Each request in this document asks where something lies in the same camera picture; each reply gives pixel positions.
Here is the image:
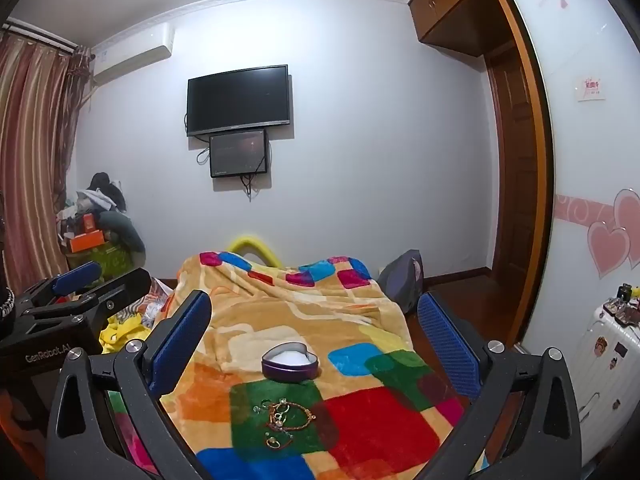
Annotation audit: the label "orange box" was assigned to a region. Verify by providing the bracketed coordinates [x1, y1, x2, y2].
[70, 232, 106, 253]

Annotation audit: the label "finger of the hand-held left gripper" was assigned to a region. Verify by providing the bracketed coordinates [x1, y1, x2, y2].
[30, 267, 152, 333]
[17, 261, 104, 308]

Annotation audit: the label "purple heart-shaped tin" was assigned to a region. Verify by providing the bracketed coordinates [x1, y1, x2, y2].
[261, 342, 320, 382]

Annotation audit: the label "wooden overhead cabinet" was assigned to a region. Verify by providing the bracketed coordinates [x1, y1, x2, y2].
[407, 0, 516, 56]

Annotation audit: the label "white heart-print wardrobe door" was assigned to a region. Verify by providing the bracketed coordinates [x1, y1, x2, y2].
[500, 0, 640, 361]

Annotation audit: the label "pink card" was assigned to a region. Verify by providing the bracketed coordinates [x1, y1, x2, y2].
[577, 76, 603, 102]

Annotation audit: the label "white suitcase with stickers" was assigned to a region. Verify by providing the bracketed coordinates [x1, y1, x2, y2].
[570, 300, 640, 466]

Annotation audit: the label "white air conditioner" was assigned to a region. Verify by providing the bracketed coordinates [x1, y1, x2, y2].
[91, 27, 176, 86]

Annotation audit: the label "pile of clothes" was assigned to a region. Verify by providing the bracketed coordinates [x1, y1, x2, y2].
[57, 172, 147, 286]

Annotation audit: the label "grey bag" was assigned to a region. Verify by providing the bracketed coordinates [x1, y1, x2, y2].
[377, 249, 425, 313]

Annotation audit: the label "brown wooden door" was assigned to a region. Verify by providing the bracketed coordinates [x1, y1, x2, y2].
[485, 45, 543, 281]

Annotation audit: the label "colourful checked plush blanket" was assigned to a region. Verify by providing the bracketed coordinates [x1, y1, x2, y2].
[107, 251, 488, 480]

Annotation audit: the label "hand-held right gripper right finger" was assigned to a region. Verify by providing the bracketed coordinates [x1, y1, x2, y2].
[417, 291, 596, 480]

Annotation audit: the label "small black wall monitor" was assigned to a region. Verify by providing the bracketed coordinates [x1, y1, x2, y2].
[209, 129, 269, 179]

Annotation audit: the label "red cord bracelet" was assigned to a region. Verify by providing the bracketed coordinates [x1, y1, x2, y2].
[267, 401, 318, 432]

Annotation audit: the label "yellow foam tube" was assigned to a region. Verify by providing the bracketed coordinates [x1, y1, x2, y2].
[229, 234, 281, 266]

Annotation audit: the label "small bottles on suitcase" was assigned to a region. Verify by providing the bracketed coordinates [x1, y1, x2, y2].
[602, 284, 640, 326]

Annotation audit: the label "black monitor cable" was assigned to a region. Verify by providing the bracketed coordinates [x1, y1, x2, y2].
[240, 172, 271, 202]

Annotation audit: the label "yellow cloth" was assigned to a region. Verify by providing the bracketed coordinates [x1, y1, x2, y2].
[99, 312, 157, 356]

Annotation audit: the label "striped brown curtain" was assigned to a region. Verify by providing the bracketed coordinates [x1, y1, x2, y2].
[0, 30, 93, 293]

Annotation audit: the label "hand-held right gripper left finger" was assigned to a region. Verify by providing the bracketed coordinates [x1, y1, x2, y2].
[45, 290, 213, 480]

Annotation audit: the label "black wall television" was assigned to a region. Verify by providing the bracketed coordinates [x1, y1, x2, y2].
[186, 65, 292, 137]

